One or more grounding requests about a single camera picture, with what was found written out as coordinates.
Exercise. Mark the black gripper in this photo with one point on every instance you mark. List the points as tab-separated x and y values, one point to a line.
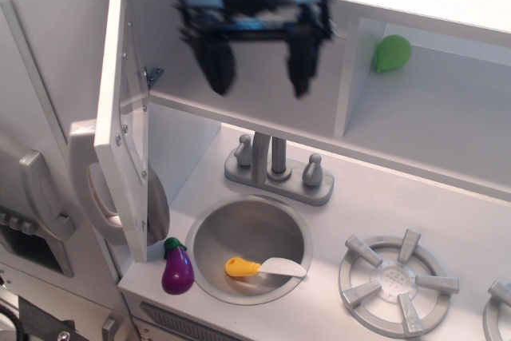
254	20

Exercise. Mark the white toy microwave door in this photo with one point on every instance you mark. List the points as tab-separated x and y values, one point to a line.
109	167

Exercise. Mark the grey toy faucet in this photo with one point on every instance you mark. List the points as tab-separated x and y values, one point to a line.
261	162

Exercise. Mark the green toy pear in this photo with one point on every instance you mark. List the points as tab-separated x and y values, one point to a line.
392	52

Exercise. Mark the round metal sink bowl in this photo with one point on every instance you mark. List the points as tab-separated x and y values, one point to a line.
255	228

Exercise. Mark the purple toy eggplant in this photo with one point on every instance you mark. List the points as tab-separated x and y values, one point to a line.
178	276

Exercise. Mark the grey toy stove burner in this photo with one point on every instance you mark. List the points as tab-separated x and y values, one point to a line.
395	287

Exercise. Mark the grey ice dispenser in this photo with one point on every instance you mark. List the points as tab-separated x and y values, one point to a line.
25	238

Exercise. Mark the grey toy wall phone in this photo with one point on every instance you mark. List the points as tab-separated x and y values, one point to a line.
158	211

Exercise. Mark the yellow handled toy knife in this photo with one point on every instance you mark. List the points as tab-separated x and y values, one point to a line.
239	267

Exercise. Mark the grey fridge door handle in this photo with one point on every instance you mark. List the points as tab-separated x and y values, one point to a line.
42	196

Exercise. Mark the grey oven door handle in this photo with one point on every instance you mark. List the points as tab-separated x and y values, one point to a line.
109	329

